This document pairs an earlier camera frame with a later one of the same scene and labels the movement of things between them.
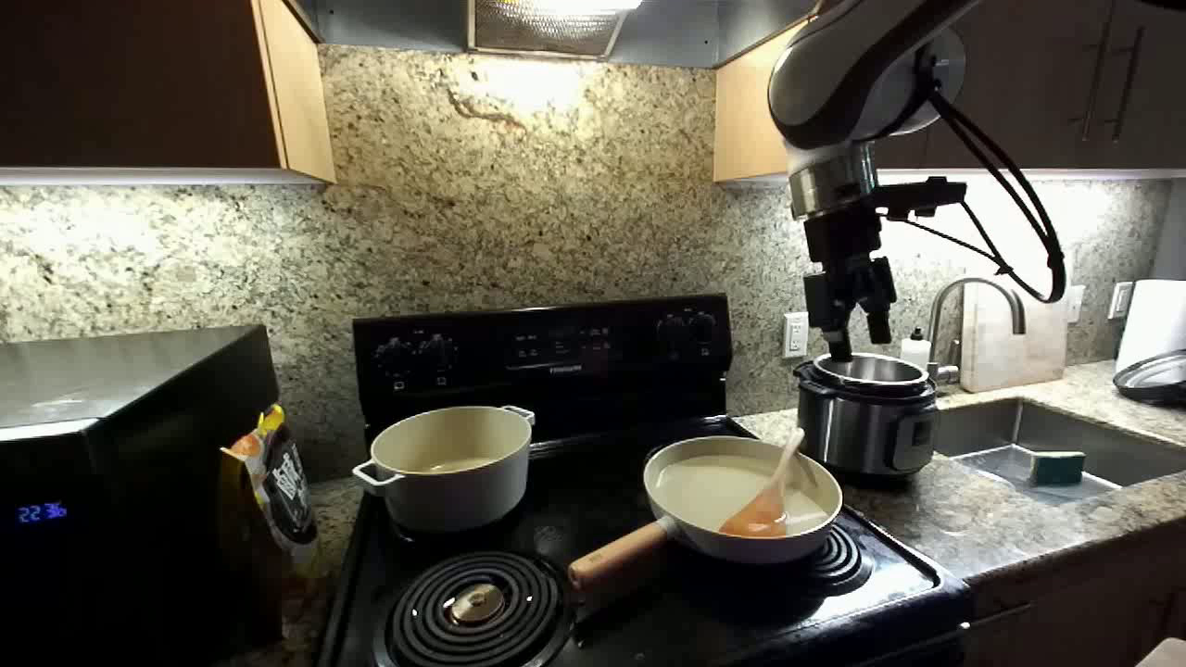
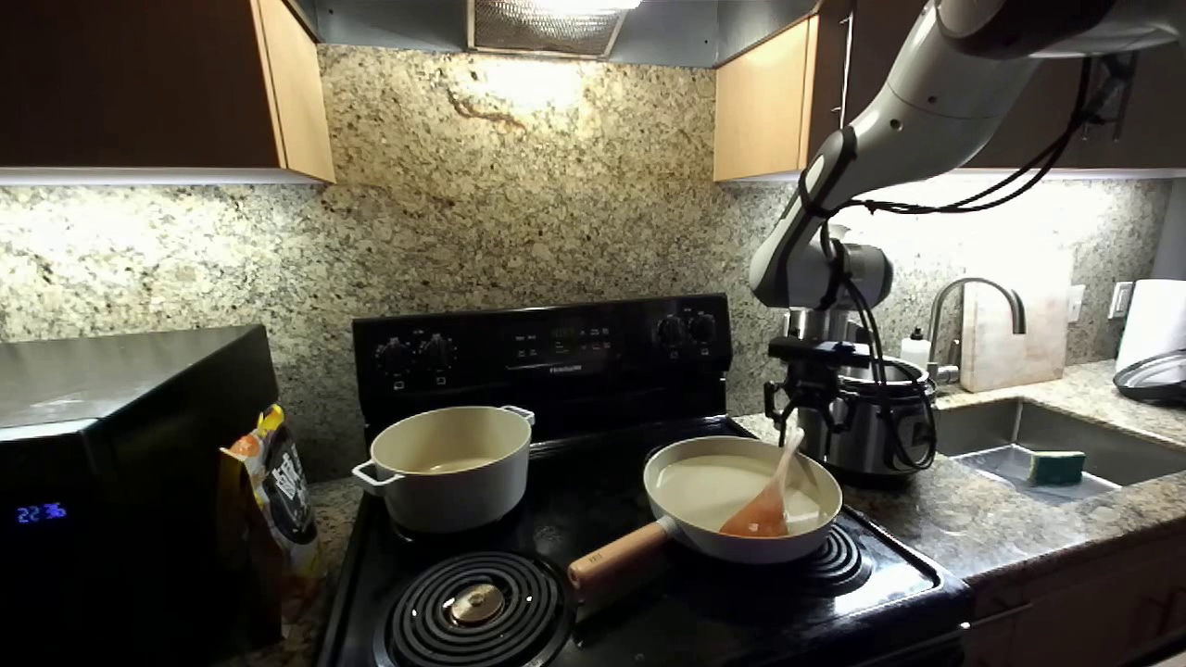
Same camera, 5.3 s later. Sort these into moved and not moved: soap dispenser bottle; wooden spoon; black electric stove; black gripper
Moved: black gripper
Not moved: soap dispenser bottle; black electric stove; wooden spoon
